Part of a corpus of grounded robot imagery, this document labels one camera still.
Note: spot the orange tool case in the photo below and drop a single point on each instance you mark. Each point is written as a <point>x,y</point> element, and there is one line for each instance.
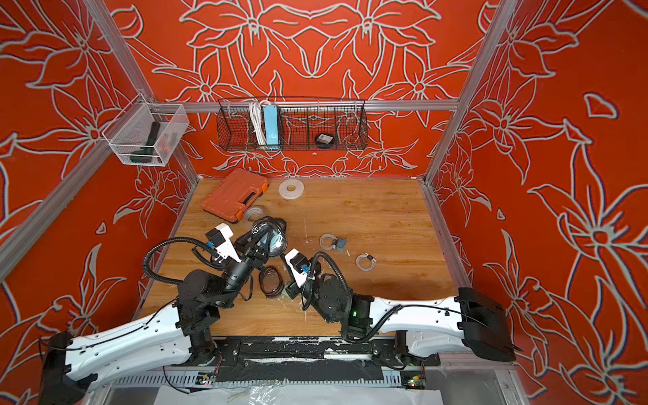
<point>233,197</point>

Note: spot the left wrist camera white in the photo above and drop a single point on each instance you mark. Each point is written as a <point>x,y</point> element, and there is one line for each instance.
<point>219,240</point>

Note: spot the small teal charger upper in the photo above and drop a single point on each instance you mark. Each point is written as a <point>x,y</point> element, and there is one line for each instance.
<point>340,244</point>

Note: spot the white tape roll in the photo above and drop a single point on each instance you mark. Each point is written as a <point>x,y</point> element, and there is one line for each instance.
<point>291,189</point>

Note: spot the clear tape roll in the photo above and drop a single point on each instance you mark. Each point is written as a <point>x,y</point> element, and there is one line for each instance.
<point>254,214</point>

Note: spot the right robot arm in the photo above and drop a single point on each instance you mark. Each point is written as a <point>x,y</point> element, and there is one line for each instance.
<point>468,320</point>

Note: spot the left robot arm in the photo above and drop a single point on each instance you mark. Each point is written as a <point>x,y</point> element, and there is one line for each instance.
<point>176,334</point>

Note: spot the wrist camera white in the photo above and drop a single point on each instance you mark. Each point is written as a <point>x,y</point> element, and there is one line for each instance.
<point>219,240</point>
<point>299,266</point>

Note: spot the black item in basket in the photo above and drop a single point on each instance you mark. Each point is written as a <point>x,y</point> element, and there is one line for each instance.
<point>324,141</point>

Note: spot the dark green tool in bin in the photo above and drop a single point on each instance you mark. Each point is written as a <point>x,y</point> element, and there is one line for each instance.
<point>145,153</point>

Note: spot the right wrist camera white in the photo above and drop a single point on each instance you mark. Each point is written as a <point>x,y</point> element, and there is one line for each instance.
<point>299,266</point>

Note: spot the black wire wall basket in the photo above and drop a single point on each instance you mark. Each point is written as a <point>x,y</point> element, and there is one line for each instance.
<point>241,124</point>

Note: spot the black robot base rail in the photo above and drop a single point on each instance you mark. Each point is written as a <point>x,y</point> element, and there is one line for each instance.
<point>319,360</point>

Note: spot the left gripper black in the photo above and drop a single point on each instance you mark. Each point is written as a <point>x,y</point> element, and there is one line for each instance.
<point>251,258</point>

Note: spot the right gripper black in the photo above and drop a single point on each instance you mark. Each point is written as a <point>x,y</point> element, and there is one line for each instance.
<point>295,291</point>

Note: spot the blue power bank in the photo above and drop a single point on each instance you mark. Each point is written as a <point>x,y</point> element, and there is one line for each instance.
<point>270,116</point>

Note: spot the clear acrylic wall bin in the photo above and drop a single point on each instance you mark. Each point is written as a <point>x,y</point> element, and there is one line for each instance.
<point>128,130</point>

